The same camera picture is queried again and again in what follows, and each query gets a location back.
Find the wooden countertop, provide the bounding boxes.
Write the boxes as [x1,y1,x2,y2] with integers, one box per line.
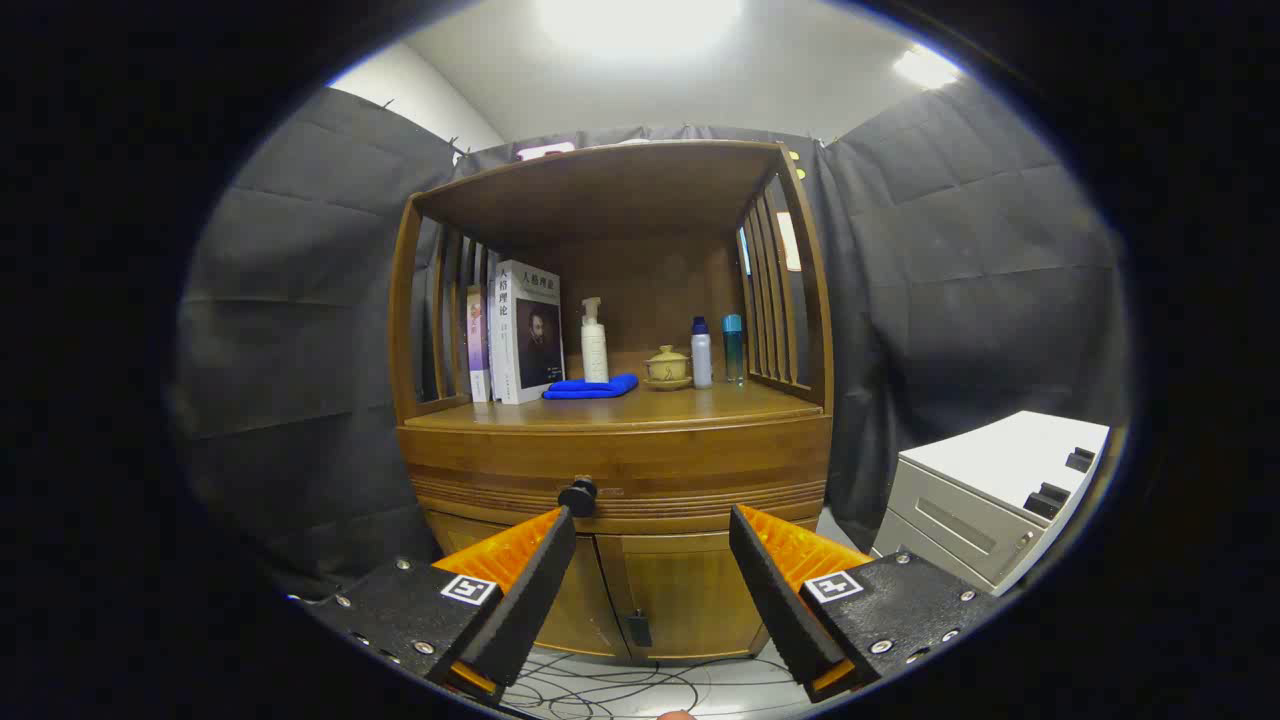
[405,378,826,433]

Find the black cables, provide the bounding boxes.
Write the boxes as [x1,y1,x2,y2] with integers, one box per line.
[500,650,801,720]

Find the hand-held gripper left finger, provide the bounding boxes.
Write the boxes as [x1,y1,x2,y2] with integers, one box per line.
[300,505,579,706]

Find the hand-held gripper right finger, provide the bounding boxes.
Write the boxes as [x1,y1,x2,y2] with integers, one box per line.
[728,503,1001,703]

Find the large ceiling light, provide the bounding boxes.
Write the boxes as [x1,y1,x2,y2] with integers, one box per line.
[535,0,746,61]

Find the brown wooden cabinet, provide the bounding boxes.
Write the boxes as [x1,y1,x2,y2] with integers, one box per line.
[388,140,836,666]

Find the blue folded cloth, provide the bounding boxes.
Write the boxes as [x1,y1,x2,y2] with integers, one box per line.
[543,374,639,401]

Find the small ceiling light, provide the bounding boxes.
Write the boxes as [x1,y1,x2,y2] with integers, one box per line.
[893,45,963,91]

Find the white book with portrait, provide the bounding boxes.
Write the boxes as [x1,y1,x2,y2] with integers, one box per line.
[490,260,566,405]

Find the white drawer unit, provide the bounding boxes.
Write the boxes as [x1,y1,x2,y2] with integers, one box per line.
[872,410,1113,596]

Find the purple book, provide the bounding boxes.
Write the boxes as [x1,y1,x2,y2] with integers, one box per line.
[466,285,493,403]

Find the white pump bottle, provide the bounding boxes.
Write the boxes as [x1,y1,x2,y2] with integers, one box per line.
[581,297,610,384]

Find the brown wooden drawer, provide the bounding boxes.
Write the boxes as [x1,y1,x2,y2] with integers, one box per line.
[400,425,831,536]

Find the yellow lidded teacup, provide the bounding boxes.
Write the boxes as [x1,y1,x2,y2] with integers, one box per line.
[644,345,693,391]

